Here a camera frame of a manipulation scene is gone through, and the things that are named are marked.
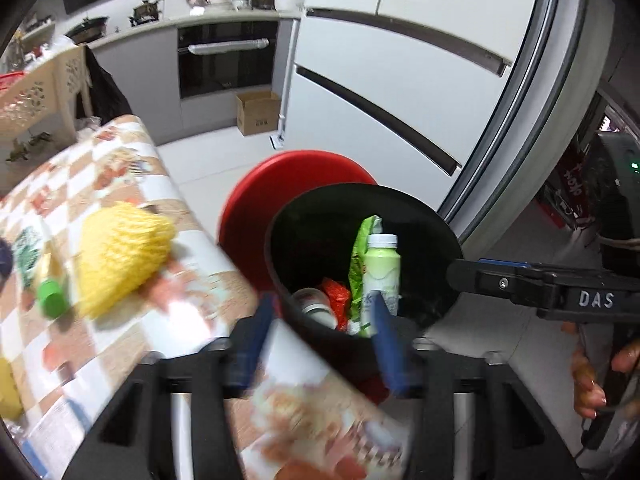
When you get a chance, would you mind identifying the green cap milk bottle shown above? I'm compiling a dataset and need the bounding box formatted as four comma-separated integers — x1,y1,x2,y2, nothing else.
12,226,70,320

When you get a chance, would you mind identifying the checkered floral tablecloth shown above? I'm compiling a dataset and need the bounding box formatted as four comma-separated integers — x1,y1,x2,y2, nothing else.
1,115,409,479

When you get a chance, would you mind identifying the white refrigerator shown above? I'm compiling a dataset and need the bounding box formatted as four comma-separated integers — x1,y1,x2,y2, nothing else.
282,0,557,212

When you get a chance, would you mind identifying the red plastic bag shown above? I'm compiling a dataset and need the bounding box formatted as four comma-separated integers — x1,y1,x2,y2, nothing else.
321,278,352,332

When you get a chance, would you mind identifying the yellow foam fruit net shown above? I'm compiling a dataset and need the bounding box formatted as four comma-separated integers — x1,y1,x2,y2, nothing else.
76,202,176,318

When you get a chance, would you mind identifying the white pink yogurt cup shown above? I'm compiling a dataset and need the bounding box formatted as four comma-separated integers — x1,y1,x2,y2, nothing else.
293,287,337,330

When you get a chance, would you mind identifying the green snack wrapper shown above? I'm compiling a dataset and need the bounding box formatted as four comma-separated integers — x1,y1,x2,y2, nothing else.
348,216,383,322

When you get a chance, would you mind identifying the yellow sponge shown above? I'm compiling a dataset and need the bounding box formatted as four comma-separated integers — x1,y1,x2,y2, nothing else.
0,358,24,420

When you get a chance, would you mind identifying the red plastic stool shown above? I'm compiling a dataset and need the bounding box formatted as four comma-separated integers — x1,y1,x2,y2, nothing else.
218,150,375,292

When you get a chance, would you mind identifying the black pot on stove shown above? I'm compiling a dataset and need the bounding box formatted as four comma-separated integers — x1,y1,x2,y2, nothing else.
128,0,164,27

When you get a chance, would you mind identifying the cardboard box on floor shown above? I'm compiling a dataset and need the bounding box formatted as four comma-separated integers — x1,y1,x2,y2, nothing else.
236,91,281,136

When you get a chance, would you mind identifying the black built-in oven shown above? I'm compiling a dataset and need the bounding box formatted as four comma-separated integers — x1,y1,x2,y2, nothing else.
177,21,279,99

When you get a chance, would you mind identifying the person's right hand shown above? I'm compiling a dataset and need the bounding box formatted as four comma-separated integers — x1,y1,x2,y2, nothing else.
570,339,640,420

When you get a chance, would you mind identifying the light green drink bottle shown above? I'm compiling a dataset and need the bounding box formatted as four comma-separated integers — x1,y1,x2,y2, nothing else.
360,234,400,337

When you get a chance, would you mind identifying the blue wrapper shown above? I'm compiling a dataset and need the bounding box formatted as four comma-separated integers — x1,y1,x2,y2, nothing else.
0,238,13,287

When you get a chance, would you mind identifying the black jacket on chair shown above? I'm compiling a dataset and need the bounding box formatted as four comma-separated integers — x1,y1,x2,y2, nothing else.
76,46,132,125

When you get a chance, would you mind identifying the beige plastic chair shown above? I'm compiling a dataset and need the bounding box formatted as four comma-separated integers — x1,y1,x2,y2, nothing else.
1,46,93,144

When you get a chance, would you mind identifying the black wok with lid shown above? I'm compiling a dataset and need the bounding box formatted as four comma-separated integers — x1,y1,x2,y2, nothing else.
65,16,108,44

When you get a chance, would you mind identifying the black round trash bin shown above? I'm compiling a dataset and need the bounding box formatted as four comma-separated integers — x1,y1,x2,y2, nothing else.
265,183,463,404

